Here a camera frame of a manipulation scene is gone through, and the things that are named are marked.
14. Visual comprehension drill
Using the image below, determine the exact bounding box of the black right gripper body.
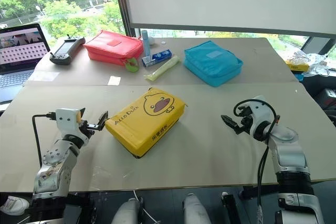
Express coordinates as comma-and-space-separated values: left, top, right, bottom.
237, 105, 254, 134

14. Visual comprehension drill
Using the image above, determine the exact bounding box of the yellow duck pouch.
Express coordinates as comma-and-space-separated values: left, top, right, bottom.
104, 87, 190, 160

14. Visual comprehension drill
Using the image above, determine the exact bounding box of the light blue bottle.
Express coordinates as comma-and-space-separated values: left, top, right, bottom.
141, 29, 151, 58

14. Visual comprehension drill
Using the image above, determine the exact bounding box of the blue white toothpaste box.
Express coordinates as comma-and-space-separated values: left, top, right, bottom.
141, 49, 173, 68

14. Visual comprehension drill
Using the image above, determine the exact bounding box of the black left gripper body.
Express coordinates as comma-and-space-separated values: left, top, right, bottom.
78, 119, 102, 141

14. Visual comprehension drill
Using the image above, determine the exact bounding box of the black handheld remote controller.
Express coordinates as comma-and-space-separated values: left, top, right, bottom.
49, 34, 87, 66

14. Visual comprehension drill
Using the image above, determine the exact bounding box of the yellow flat box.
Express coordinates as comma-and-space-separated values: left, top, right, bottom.
285, 59, 311, 72

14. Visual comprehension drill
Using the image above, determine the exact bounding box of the open laptop computer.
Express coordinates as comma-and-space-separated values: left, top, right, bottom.
0, 23, 51, 104

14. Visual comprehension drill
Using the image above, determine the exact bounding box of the clear plastic bag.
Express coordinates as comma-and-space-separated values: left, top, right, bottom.
290, 50, 336, 77

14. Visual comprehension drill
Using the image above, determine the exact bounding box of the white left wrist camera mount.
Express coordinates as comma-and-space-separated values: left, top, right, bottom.
55, 108, 89, 142

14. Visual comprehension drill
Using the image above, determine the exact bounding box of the grey rounded robot leg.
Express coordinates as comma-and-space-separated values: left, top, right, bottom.
111, 197, 144, 224
182, 193, 212, 224

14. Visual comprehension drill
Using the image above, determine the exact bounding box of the white paper label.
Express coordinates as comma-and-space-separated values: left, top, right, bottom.
108, 76, 122, 87

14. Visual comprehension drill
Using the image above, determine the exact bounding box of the white sneaker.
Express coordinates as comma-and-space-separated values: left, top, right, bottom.
0, 195, 30, 217

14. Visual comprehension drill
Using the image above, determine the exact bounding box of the red fabric pouch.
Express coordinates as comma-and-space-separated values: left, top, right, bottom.
82, 29, 144, 68

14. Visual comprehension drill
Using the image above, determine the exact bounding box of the pale yellow tube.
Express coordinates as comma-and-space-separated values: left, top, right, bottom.
143, 55, 182, 81

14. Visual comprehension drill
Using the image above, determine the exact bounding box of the black window post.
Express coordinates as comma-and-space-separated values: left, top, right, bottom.
110, 0, 132, 36

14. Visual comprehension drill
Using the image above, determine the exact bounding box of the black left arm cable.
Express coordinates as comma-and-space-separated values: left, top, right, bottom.
31, 113, 57, 168

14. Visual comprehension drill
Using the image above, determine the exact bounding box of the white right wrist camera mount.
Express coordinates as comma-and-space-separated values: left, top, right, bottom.
248, 94, 276, 133

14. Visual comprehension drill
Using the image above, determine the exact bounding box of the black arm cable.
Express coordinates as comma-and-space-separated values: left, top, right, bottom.
31, 113, 57, 168
233, 99, 280, 224

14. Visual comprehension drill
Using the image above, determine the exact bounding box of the blue fabric pouch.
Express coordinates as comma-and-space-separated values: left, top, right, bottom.
183, 40, 244, 88

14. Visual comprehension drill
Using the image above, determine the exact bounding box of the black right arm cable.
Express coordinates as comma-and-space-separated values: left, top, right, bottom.
233, 99, 280, 224

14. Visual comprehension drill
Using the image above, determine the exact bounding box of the green tag on pouch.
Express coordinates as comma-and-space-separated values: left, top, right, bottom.
124, 57, 140, 73

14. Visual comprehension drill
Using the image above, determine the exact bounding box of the thin white cable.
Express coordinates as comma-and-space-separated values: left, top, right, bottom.
133, 189, 159, 224

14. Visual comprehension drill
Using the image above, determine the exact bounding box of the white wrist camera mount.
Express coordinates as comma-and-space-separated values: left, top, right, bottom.
248, 94, 276, 133
55, 108, 89, 142

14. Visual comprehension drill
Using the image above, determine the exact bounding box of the black red device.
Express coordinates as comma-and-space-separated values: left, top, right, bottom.
318, 87, 336, 110

